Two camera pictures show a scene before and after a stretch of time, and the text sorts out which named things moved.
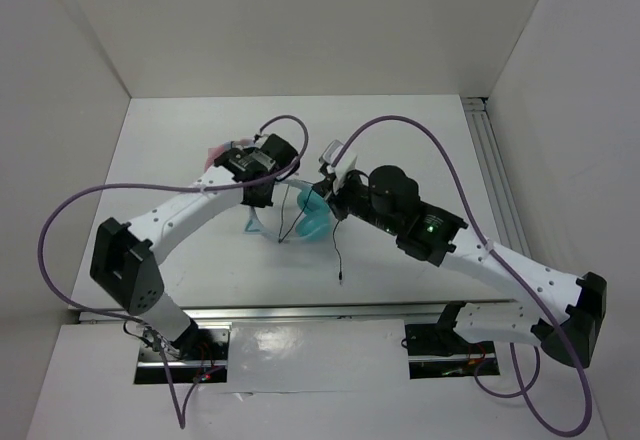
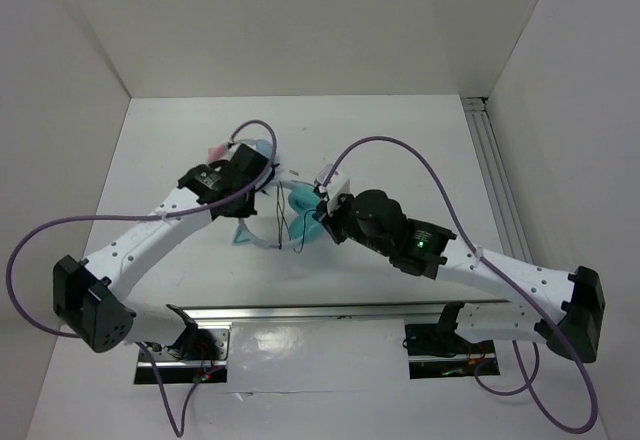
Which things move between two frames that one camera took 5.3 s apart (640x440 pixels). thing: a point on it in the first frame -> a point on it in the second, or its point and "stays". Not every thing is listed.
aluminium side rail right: (494, 175) stays
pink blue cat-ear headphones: (215, 150) stays
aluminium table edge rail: (389, 312) stays
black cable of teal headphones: (333, 234) -> (283, 217)
